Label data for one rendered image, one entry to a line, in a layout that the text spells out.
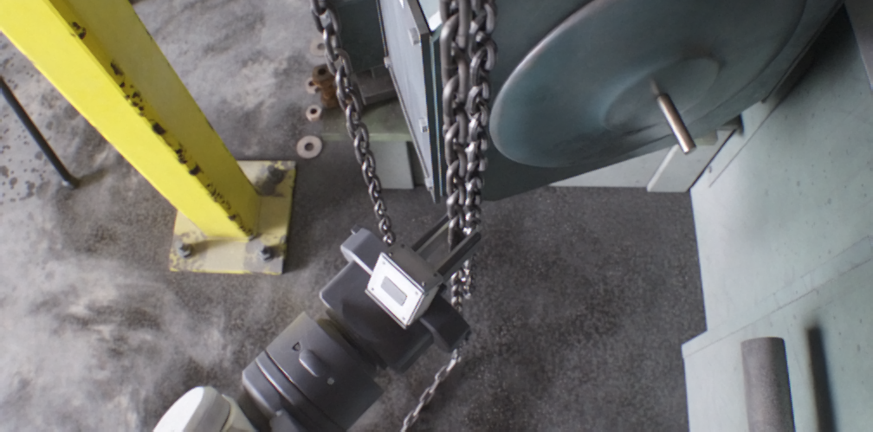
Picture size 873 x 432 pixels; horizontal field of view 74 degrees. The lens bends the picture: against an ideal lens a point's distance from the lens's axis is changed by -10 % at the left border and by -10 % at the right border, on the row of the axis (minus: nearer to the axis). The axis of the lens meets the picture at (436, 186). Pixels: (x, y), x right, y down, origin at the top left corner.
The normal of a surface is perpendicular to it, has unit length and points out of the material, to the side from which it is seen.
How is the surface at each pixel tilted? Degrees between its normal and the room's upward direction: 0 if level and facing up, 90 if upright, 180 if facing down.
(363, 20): 90
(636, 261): 0
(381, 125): 0
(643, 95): 90
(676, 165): 90
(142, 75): 90
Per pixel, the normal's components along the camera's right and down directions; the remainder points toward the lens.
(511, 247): -0.04, -0.40
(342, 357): 0.19, -0.20
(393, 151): -0.03, 0.91
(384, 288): -0.61, 0.38
